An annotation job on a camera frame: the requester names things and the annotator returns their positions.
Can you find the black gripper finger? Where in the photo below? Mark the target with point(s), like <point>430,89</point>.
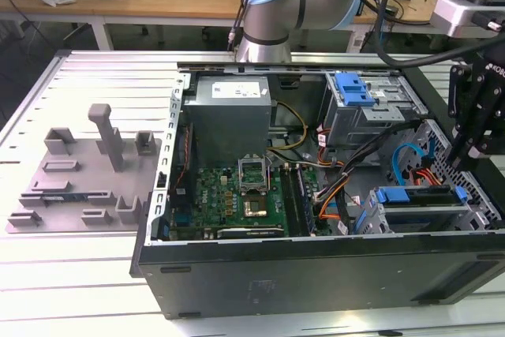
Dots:
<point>461,92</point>
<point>483,143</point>

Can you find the grey disk bay cage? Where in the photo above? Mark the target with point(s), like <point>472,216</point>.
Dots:
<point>478,219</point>

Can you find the black graphics card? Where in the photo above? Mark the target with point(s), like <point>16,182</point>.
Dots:
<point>252,232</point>

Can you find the hard disk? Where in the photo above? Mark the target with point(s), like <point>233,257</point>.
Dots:
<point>394,195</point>

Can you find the grey optical drive cage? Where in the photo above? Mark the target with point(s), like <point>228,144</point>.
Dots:
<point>355,124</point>

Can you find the grey parts rack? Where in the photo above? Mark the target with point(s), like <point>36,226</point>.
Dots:
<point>90,179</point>

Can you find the black RAM slot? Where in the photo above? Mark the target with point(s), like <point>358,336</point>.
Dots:
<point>290,199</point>

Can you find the green motherboard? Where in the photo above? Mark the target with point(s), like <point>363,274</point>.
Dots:
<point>215,195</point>

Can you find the black PC case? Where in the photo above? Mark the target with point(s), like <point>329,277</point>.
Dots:
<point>315,274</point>

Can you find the green installed RAM stick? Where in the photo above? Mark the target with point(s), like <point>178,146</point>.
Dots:
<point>305,203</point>

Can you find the grey power supply unit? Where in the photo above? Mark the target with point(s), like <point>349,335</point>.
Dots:
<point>225,124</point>

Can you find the RAM stick with blue label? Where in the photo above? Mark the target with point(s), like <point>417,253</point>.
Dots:
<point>65,197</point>

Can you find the CPU socket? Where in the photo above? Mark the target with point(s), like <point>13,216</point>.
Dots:
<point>254,208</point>

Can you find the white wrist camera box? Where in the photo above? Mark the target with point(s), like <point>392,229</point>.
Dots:
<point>453,13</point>

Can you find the wooden desk white frame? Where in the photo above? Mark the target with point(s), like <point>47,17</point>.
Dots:
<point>177,1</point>
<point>410,13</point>

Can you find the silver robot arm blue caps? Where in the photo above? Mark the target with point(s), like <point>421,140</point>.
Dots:
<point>276,5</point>

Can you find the blue plastic drive latch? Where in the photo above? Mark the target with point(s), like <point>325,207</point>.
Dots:
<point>351,88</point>

